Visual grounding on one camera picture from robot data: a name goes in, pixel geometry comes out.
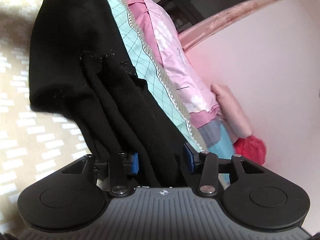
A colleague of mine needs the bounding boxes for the black pants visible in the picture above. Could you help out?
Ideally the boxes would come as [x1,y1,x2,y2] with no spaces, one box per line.
[29,0,188,187]

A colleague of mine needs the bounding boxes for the blue grey striped pillow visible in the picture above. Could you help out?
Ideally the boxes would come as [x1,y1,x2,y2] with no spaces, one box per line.
[198,119,234,159]

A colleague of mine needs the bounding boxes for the light pink folded cloth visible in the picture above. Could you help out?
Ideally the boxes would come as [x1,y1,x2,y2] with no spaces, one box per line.
[211,84,253,139]

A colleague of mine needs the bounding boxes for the red folded blanket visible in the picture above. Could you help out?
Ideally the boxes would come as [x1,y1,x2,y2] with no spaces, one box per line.
[233,135,266,165]

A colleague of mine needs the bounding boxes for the zigzag patterned bedsheet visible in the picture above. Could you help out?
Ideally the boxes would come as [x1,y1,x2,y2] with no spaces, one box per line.
[1,0,206,234]

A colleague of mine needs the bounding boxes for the pink satin curtain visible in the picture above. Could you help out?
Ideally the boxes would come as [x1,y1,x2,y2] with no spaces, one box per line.
[178,0,282,52]

